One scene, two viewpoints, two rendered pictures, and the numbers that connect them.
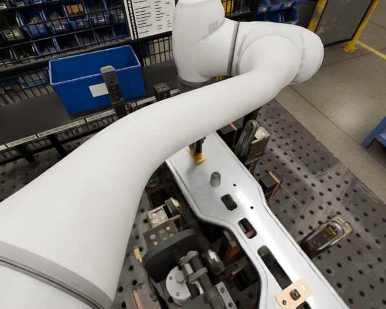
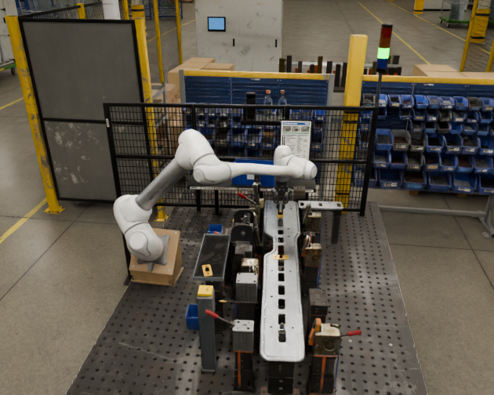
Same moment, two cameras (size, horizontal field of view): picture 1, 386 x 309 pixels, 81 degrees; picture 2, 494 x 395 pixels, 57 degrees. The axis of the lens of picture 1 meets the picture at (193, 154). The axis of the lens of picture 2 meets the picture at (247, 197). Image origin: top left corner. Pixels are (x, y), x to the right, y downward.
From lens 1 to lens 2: 2.23 m
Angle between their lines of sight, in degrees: 34
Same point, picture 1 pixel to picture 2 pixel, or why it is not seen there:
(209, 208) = (270, 230)
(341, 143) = not seen: outside the picture
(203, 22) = (280, 154)
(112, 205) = (235, 167)
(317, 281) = (293, 258)
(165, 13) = (302, 150)
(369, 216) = (383, 300)
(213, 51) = (282, 162)
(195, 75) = not seen: hidden behind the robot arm
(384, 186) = not seen: outside the picture
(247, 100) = (272, 169)
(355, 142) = not seen: outside the picture
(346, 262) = (343, 308)
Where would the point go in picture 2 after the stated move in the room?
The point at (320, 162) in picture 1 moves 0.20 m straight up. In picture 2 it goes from (379, 269) to (384, 243)
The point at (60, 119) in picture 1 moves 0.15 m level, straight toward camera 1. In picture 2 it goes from (227, 184) to (229, 194)
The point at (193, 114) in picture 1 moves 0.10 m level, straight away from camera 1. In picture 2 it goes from (256, 166) to (265, 161)
